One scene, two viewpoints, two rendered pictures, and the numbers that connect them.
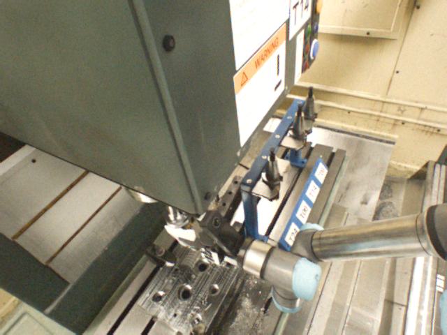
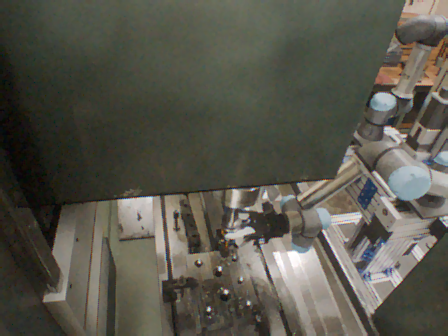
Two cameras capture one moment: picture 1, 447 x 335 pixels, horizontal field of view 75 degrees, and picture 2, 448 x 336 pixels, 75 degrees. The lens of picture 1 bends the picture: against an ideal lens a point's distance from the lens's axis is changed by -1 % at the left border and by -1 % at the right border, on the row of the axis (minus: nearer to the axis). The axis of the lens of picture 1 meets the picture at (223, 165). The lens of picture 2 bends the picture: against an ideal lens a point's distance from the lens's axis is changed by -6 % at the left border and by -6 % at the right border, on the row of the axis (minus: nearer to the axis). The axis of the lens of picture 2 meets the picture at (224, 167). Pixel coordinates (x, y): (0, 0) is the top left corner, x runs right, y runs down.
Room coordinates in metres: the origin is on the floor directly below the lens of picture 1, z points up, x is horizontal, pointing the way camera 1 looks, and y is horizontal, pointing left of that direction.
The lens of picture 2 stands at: (0.09, 0.65, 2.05)
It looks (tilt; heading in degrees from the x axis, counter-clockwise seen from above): 40 degrees down; 307
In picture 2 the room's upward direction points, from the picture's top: 6 degrees clockwise
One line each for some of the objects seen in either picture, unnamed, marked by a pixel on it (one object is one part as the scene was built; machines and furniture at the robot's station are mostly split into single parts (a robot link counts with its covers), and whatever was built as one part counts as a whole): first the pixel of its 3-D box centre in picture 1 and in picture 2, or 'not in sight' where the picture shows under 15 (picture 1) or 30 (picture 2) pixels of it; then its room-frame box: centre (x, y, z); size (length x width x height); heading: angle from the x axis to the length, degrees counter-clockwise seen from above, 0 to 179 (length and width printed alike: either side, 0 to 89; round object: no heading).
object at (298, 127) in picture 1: (298, 122); not in sight; (0.76, -0.27, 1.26); 0.04 x 0.04 x 0.07
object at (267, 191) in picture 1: (265, 190); not in sight; (0.54, -0.11, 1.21); 0.07 x 0.05 x 0.01; 53
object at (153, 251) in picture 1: (161, 256); (179, 286); (0.52, 0.26, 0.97); 0.13 x 0.03 x 0.15; 53
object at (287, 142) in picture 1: (292, 143); not in sight; (0.71, -0.24, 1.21); 0.07 x 0.05 x 0.01; 53
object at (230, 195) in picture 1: (228, 203); (189, 224); (0.73, 0.01, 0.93); 0.26 x 0.05 x 0.06; 148
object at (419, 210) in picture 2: not in sight; (426, 200); (-0.06, -0.73, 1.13); 0.36 x 0.22 x 0.06; 53
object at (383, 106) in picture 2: not in sight; (381, 107); (0.35, -1.02, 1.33); 0.13 x 0.12 x 0.14; 67
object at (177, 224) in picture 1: (177, 214); (231, 222); (0.43, 0.13, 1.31); 0.06 x 0.06 x 0.03
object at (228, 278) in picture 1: (195, 282); (220, 287); (0.42, 0.15, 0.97); 0.29 x 0.23 x 0.05; 143
